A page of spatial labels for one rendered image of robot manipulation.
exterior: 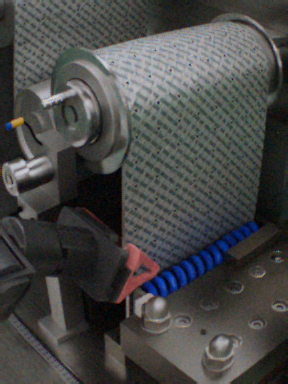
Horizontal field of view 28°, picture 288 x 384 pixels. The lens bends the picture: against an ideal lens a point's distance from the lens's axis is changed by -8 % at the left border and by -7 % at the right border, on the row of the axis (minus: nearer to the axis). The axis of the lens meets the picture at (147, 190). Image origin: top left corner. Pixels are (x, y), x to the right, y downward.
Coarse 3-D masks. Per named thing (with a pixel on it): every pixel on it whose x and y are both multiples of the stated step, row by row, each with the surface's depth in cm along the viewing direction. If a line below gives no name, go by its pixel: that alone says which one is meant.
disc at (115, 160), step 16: (80, 48) 61; (64, 64) 65; (96, 64) 60; (112, 80) 59; (112, 96) 60; (128, 112) 59; (128, 128) 60; (128, 144) 61; (80, 160) 69; (112, 160) 64
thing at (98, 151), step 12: (264, 48) 74; (60, 72) 65; (72, 72) 63; (84, 72) 61; (96, 72) 60; (96, 84) 60; (96, 96) 61; (108, 96) 60; (108, 108) 60; (108, 120) 61; (108, 132) 62; (96, 144) 64; (108, 144) 63; (84, 156) 67; (96, 156) 65
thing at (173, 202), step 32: (224, 128) 72; (256, 128) 77; (160, 160) 67; (192, 160) 71; (224, 160) 75; (256, 160) 80; (128, 192) 66; (160, 192) 69; (192, 192) 73; (224, 192) 78; (256, 192) 84; (128, 224) 68; (160, 224) 72; (192, 224) 76; (224, 224) 81; (160, 256) 75
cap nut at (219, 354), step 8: (216, 336) 61; (224, 336) 61; (216, 344) 61; (224, 344) 60; (232, 344) 61; (208, 352) 62; (216, 352) 61; (224, 352) 61; (232, 352) 62; (208, 360) 62; (216, 360) 61; (224, 360) 61; (232, 360) 63; (208, 368) 62; (216, 368) 62; (224, 368) 62
